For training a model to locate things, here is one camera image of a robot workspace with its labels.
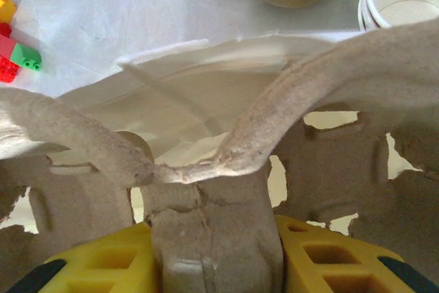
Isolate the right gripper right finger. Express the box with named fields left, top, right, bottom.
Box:
left=274, top=215, right=439, bottom=293

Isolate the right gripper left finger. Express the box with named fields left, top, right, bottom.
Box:
left=6, top=222, right=161, bottom=293

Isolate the white paper takeout bag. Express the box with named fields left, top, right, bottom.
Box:
left=0, top=29, right=409, bottom=235

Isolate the translucent red toy brick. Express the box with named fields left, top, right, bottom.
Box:
left=0, top=55, right=23, bottom=84

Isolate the green toy brick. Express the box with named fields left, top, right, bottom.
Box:
left=10, top=43, right=43, bottom=71

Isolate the pink toy brick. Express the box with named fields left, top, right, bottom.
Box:
left=0, top=34, right=18, bottom=59

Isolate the yellow toy brick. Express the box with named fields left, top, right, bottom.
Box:
left=0, top=0, right=18, bottom=26

